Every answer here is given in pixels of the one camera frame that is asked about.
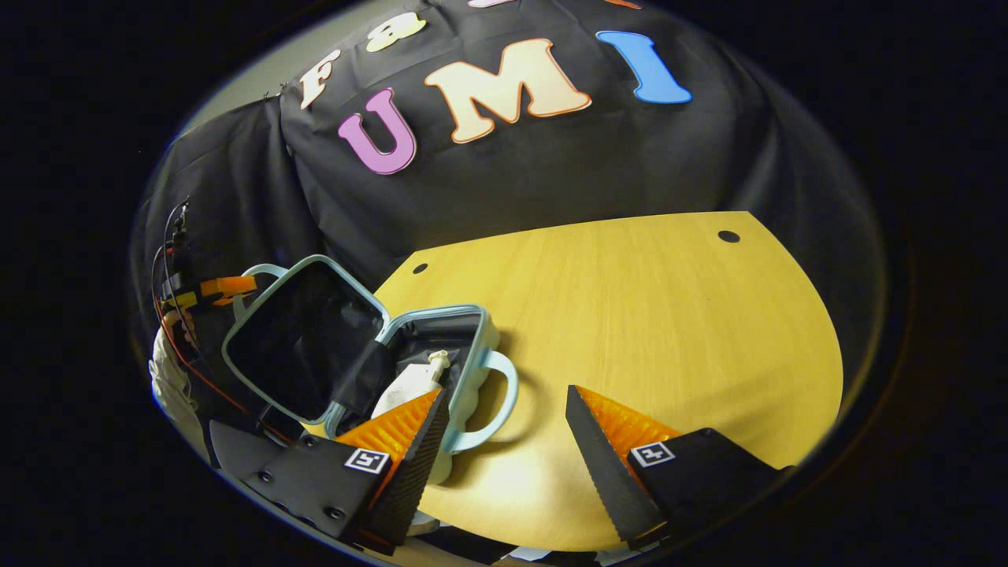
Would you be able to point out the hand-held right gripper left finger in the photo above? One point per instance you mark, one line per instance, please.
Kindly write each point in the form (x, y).
(417, 480)

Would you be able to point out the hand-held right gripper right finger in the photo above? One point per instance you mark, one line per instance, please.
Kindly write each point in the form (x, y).
(602, 472)

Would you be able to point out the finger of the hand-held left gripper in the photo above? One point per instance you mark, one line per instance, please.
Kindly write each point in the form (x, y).
(228, 287)

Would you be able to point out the light blue suitcase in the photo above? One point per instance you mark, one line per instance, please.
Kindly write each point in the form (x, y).
(299, 339)

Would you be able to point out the white pump bottle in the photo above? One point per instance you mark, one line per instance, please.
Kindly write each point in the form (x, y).
(405, 386)

